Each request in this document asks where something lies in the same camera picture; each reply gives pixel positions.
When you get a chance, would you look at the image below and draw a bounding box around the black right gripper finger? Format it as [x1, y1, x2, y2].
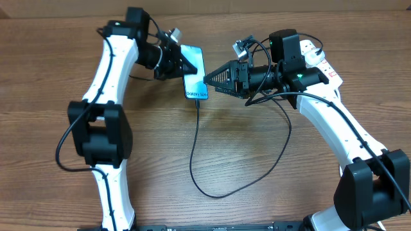
[204, 61, 232, 89]
[214, 87, 240, 98]

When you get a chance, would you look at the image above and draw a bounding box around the blue smartphone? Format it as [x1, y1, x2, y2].
[180, 44, 208, 100]

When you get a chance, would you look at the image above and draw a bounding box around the black charging cable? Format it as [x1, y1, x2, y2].
[189, 31, 324, 199]

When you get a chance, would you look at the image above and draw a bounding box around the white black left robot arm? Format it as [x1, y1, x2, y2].
[55, 7, 200, 230]

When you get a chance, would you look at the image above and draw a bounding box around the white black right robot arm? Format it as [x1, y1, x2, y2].
[204, 29, 410, 230]

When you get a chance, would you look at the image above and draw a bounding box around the white charger adapter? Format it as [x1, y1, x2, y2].
[304, 48, 325, 68]

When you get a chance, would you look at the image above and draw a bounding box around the white power strip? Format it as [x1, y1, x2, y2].
[300, 40, 343, 98]

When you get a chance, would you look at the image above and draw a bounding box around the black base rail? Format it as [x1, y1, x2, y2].
[76, 220, 309, 231]

